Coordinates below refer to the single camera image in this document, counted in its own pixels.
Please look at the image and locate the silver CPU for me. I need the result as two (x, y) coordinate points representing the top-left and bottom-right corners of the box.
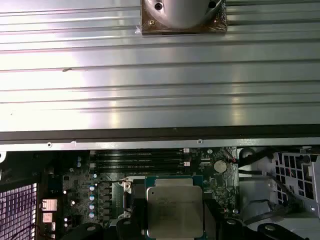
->
(144, 174), (209, 239)

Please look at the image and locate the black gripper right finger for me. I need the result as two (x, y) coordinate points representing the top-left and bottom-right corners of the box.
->
(203, 197), (292, 240)

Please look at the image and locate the brown square base plate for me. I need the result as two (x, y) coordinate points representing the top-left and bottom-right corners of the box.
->
(140, 0), (228, 36)

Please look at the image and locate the perforated metal drive cage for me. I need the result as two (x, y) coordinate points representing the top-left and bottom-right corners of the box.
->
(272, 147), (320, 216)

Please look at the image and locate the silver coin battery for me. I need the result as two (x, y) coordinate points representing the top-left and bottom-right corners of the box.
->
(213, 159), (228, 173)

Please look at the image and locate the thin black wire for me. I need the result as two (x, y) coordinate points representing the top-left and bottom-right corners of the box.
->
(224, 147), (238, 164)

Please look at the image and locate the green motherboard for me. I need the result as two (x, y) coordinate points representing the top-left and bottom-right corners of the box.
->
(61, 147), (240, 240)

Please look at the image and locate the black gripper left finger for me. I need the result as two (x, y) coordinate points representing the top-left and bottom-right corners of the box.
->
(62, 199), (148, 240)

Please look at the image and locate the black PC case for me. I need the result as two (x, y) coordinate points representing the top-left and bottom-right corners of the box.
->
(0, 128), (320, 240)

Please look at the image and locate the silver metal drive bracket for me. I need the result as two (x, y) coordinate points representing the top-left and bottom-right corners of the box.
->
(239, 179), (278, 223)

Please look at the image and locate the CPU socket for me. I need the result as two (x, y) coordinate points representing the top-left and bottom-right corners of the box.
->
(111, 176), (147, 227)

